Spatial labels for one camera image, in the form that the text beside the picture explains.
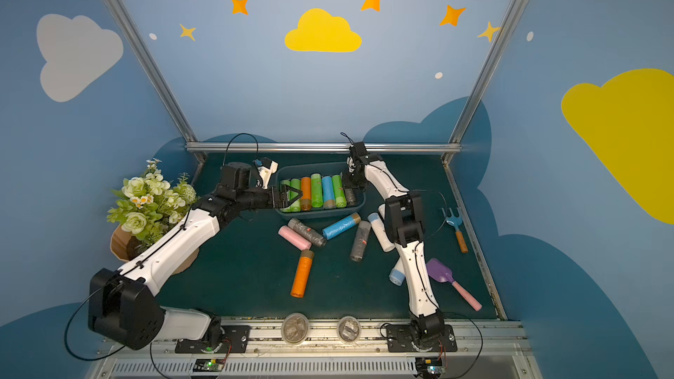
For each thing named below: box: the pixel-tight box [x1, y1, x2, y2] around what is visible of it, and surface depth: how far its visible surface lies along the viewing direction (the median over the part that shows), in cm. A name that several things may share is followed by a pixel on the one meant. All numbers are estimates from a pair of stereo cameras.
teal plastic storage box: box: [276, 198, 367, 219], surface depth 101 cm
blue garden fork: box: [441, 207, 469, 254], surface depth 100 cm
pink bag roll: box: [277, 225, 313, 251], surface depth 95 cm
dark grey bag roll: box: [287, 217, 328, 248], surface depth 95 cm
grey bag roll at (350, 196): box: [344, 187, 357, 207], surface depth 106 cm
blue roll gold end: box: [322, 212, 362, 241], surface depth 98 cm
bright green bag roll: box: [331, 174, 347, 209], surface depth 106 cm
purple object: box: [425, 257, 483, 312], surface depth 86 cm
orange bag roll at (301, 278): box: [290, 250, 315, 299], surface depth 87 cm
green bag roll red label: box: [310, 172, 324, 208], surface depth 106 cm
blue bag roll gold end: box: [322, 175, 337, 210], surface depth 106 cm
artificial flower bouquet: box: [107, 157, 200, 249], surface depth 72 cm
